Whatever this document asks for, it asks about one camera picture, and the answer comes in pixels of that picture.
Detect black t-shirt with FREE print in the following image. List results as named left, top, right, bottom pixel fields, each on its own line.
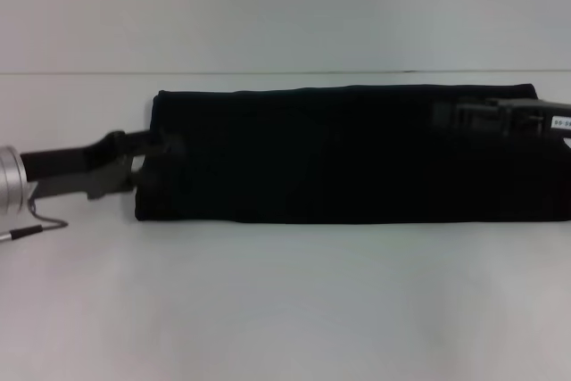
left=133, top=83, right=571, bottom=225

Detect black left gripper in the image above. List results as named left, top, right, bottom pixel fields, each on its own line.
left=20, top=128, right=187, bottom=202

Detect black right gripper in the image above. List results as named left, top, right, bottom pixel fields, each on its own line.
left=433, top=96, right=571, bottom=141

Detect left gripper cable with connector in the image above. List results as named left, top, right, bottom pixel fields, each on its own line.
left=0, top=195, right=69, bottom=244

